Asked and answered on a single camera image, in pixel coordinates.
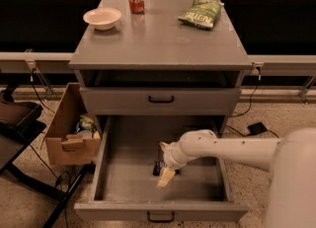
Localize grey drawer cabinet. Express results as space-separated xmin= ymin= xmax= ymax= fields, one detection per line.
xmin=70 ymin=0 xmax=251 ymax=132

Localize black power adapter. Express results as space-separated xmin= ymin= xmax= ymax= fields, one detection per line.
xmin=248 ymin=122 xmax=268 ymax=136

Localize cardboard box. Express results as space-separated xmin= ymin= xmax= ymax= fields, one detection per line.
xmin=45 ymin=83 xmax=101 ymax=165

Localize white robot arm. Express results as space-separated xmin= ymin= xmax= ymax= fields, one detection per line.
xmin=158 ymin=127 xmax=316 ymax=228

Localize white bowl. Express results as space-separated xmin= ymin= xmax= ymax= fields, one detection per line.
xmin=83 ymin=8 xmax=121 ymax=31

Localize snack items in box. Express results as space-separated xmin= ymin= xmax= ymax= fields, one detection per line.
xmin=74 ymin=114 xmax=100 ymax=138

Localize dark blue rxbar wrapper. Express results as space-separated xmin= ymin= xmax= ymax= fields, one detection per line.
xmin=152 ymin=161 xmax=181 ymax=176

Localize black table with tray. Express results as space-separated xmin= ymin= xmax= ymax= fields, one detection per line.
xmin=0 ymin=88 xmax=93 ymax=228

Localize black cable at left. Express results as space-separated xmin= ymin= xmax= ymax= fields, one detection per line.
xmin=29 ymin=67 xmax=72 ymax=228

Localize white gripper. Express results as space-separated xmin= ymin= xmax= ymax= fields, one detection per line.
xmin=157 ymin=142 xmax=185 ymax=188

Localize green kettle chips bag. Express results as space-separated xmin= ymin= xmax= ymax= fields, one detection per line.
xmin=178 ymin=0 xmax=224 ymax=30

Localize black floor cable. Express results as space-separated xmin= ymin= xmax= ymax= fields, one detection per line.
xmin=226 ymin=124 xmax=280 ymax=139

